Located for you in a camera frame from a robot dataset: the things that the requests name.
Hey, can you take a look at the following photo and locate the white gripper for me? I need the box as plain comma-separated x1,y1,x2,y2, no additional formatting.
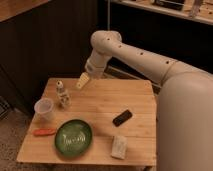
76,60,105,89

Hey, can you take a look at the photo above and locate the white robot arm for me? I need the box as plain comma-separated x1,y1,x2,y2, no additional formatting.
77,30,213,171

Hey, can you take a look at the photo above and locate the translucent ceramic cup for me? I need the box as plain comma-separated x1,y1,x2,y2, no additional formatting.
34,98,54,120

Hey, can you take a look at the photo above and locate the small white bottle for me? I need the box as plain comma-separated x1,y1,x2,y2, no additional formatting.
56,81,70,108

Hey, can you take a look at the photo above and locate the wooden table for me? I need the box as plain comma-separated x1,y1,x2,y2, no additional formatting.
17,78,156,166

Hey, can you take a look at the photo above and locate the black rectangular block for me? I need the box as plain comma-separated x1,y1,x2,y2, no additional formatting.
113,110,132,127

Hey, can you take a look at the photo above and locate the green round plate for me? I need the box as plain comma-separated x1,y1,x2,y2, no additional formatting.
54,119,93,158

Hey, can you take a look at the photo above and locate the orange carrot toy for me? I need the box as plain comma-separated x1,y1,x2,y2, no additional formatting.
33,129,56,136

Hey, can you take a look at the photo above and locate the metal vertical pole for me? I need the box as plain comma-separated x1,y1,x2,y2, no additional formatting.
107,0,111,31

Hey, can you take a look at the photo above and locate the wooden shelf with items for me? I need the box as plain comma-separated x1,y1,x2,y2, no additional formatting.
112,0,213,26

